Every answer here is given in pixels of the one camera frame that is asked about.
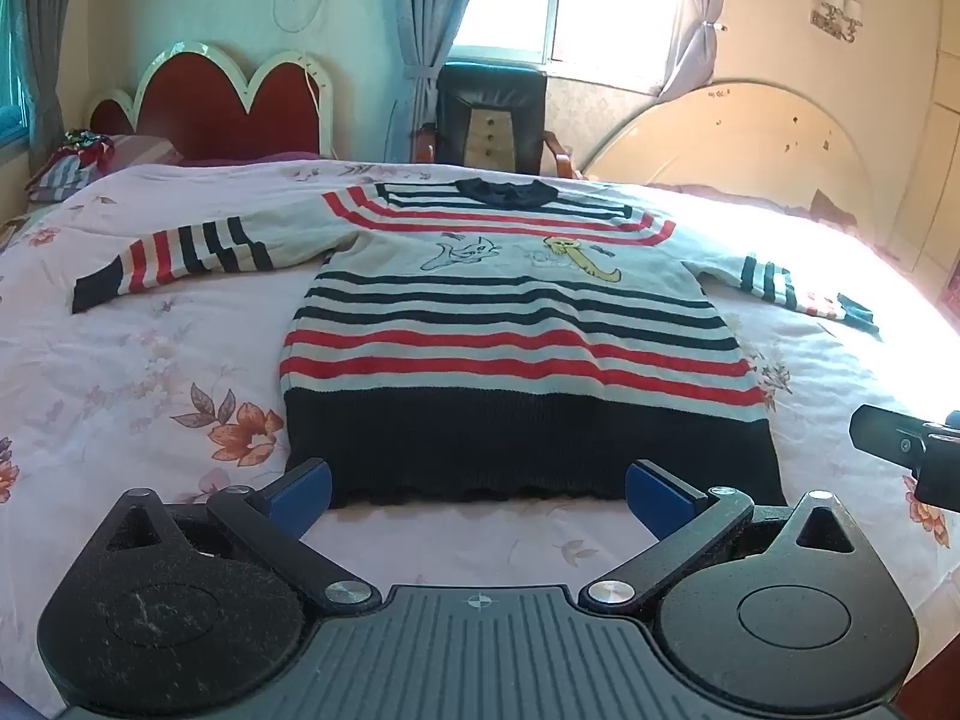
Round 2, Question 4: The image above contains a colourful ribbon bundle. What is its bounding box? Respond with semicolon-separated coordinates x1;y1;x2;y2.
64;130;115;166

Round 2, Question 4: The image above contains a blue curtain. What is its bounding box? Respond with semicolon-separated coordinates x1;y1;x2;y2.
390;0;492;166

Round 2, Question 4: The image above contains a bright window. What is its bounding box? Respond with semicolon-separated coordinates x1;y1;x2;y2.
450;0;710;83

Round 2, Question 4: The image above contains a striped pillow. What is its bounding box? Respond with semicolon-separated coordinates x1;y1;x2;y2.
26;133;185;203

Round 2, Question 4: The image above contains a magenta pillow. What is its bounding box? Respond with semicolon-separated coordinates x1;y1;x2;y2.
184;151;325;165

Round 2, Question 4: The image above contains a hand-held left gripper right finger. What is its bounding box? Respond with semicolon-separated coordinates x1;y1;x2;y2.
581;459;871;612

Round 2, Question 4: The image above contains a grey curtain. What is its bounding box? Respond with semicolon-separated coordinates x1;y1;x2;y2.
21;0;91;173

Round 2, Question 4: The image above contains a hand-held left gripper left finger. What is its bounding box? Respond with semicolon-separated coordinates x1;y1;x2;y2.
97;457;381;613

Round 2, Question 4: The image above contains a black leather armchair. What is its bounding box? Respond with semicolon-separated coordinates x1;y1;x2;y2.
411;61;582;181

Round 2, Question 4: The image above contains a lilac curtain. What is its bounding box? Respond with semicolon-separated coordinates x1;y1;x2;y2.
658;0;730;100

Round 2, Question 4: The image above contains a beige arched headboard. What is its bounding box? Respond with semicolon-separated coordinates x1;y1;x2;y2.
581;77;875;222

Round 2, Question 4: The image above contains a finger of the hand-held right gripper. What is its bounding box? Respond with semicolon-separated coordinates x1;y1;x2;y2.
850;405;960;470
913;435;960;511

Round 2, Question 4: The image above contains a floral pink bedsheet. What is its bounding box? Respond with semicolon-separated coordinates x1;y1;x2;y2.
0;157;960;698

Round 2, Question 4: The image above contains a striped knit sweater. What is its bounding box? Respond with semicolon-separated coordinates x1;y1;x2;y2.
71;178;882;509

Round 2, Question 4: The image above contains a cream wardrobe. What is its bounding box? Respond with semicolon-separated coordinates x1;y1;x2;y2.
877;45;960;301

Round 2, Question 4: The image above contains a wall lamp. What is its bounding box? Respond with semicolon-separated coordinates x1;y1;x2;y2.
810;0;865;44

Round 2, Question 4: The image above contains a side window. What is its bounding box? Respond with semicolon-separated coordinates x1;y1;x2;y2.
0;0;35;143

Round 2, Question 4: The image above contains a small cream drawer cabinet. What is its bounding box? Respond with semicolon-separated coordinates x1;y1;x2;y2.
463;109;518;170

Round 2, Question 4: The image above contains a red scalloped headboard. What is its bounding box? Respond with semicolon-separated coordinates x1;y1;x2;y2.
84;43;336;160

